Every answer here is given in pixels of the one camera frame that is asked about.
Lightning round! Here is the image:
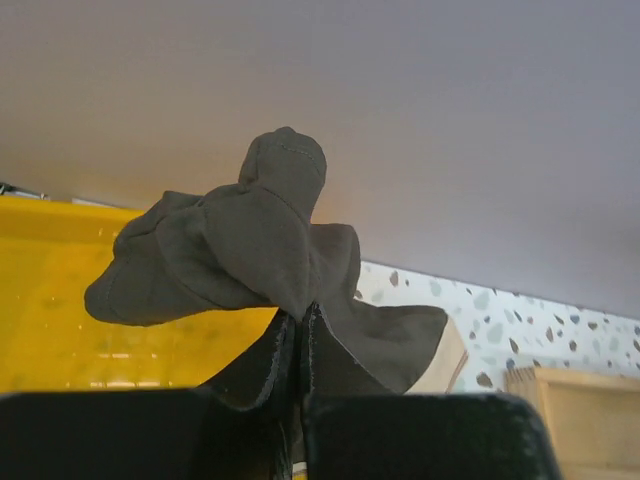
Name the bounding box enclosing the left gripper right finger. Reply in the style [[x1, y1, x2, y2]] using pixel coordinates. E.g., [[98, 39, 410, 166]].
[[300, 304, 562, 479]]

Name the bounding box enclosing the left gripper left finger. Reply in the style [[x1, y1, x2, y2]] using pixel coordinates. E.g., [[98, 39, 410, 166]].
[[1, 312, 295, 479]]

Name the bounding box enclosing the grey brown underwear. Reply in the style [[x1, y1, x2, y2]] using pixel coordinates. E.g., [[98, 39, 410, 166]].
[[85, 127, 464, 394]]

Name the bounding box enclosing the wooden clothes rack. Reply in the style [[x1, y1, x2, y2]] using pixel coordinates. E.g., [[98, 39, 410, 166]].
[[402, 318, 639, 479]]

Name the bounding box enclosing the yellow plastic tray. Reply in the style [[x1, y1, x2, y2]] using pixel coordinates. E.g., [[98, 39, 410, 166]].
[[1, 196, 276, 392]]

